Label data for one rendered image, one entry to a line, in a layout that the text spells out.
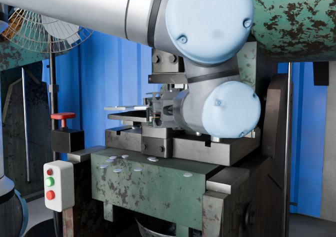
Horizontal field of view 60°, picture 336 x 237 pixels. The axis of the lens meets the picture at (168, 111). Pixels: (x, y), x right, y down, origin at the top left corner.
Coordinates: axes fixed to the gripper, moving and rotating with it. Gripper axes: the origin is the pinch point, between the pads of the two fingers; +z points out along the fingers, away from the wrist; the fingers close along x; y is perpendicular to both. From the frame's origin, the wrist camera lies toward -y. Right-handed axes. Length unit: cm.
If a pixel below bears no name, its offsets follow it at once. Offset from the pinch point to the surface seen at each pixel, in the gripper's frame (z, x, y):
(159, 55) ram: 17.3, -15.8, -4.8
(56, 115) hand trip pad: 33.6, 1.8, 25.5
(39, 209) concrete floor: 147, 69, 41
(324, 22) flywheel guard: -24.3, -16.1, -24.6
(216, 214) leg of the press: -12.0, 23.0, -6.9
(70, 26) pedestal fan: 86, -41, 18
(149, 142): 15.1, 10.0, -0.1
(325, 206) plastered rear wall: 70, 66, -130
